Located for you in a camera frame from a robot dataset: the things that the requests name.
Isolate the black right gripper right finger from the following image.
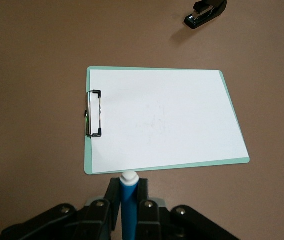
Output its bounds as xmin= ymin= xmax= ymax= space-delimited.
xmin=135 ymin=178 xmax=182 ymax=240

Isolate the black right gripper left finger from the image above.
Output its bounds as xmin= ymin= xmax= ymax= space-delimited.
xmin=66 ymin=177 xmax=121 ymax=240

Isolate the blue marker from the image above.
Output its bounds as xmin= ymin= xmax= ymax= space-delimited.
xmin=118 ymin=171 xmax=140 ymax=240

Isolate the mint green clipboard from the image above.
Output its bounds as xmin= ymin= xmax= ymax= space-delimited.
xmin=84 ymin=66 xmax=250 ymax=175

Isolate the white paper sheet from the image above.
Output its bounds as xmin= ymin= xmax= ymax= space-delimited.
xmin=89 ymin=69 xmax=249 ymax=174

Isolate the black stapler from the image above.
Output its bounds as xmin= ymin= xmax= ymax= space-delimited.
xmin=183 ymin=0 xmax=228 ymax=31

